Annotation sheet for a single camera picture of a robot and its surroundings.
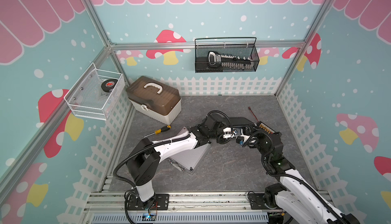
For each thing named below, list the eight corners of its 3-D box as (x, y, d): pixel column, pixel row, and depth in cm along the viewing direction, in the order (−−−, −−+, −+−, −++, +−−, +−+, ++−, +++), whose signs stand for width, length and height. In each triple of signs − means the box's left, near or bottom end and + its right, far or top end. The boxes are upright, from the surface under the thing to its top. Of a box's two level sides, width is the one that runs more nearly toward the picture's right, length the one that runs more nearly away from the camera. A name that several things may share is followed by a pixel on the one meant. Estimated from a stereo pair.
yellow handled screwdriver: (145, 140, 97) (144, 138, 96) (144, 137, 99) (143, 135, 97) (171, 128, 103) (171, 126, 102) (170, 125, 104) (169, 124, 103)
